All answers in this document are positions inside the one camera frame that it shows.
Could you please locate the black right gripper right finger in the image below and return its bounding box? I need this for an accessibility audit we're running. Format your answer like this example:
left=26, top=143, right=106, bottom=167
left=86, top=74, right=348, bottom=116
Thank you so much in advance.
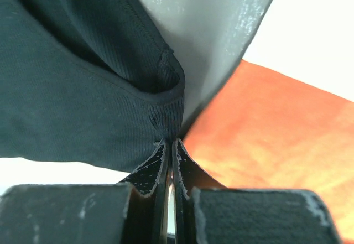
left=171, top=139, right=341, bottom=243

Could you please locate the orange underwear white waistband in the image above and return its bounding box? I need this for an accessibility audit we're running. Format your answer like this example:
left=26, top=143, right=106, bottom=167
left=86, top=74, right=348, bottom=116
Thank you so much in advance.
left=182, top=0, right=354, bottom=244

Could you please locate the black ribbed underwear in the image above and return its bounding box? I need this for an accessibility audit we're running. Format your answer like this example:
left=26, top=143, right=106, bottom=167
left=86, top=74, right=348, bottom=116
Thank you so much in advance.
left=1, top=0, right=185, bottom=172

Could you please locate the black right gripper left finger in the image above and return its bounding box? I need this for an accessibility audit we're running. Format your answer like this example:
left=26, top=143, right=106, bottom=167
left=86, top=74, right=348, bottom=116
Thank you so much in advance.
left=1, top=140, right=169, bottom=243

